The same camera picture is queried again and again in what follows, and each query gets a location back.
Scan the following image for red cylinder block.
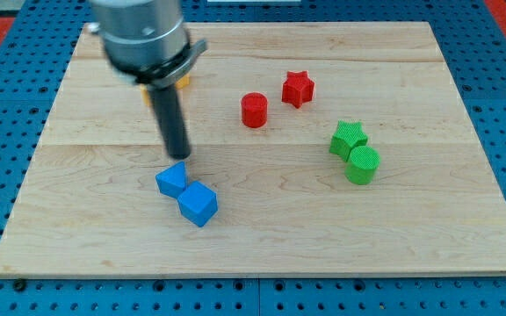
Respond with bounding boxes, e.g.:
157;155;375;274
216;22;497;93
241;92;268;128

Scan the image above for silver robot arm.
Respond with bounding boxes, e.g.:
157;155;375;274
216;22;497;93
90;0;207;89

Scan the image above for red star block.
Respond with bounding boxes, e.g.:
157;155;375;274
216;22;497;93
281;70;314;109

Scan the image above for green star block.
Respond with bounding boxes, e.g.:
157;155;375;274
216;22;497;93
329;120;368;162

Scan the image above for blue cube block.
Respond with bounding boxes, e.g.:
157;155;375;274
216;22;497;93
177;181;218;227

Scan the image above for wooden board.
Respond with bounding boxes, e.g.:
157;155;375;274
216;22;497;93
0;22;506;279

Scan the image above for blue triangle block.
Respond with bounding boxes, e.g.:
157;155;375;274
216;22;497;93
155;162;186;198

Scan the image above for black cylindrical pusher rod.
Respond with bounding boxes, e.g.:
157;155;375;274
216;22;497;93
148;85;191;160

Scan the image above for yellow block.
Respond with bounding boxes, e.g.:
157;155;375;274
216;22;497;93
139;75;191;107

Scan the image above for green cylinder block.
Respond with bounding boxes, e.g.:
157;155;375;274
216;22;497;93
344;146;380;185

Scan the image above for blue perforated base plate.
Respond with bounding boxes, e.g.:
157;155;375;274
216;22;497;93
0;0;506;315

